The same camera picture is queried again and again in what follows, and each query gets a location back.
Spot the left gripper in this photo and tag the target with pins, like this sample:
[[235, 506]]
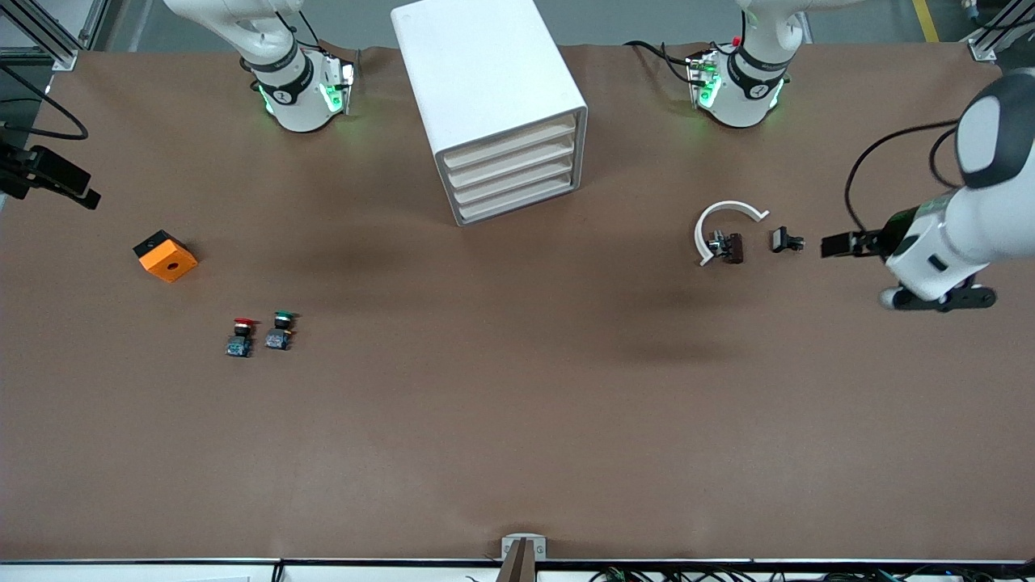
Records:
[[894, 229]]

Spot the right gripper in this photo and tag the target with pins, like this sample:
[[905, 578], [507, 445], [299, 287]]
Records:
[[18, 172]]

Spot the red push button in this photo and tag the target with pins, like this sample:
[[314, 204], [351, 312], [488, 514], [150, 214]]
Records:
[[238, 346]]

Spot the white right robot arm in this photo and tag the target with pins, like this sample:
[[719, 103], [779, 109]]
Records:
[[295, 105]]

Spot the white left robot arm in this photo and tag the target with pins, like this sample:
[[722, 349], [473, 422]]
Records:
[[748, 101]]

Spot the green push button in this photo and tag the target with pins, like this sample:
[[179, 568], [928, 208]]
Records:
[[277, 339]]

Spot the white drawer cabinet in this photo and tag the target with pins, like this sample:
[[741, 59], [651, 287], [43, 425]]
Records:
[[485, 65]]

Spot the brown and chrome valve fitting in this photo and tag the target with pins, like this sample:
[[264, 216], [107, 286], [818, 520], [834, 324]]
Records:
[[734, 247]]

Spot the white semicircular clamp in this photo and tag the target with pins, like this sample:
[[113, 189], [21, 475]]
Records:
[[730, 205]]

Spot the brown table mat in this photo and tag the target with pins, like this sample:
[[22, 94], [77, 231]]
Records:
[[517, 404]]

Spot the black square switch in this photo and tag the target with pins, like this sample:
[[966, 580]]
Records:
[[780, 239]]

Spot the aluminium frame profile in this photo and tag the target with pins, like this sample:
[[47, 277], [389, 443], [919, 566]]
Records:
[[982, 50], [65, 58]]

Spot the orange button enclosure box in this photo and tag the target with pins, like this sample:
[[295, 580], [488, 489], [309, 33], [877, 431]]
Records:
[[171, 263]]

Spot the metal bracket with post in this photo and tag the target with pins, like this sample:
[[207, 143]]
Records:
[[511, 550]]

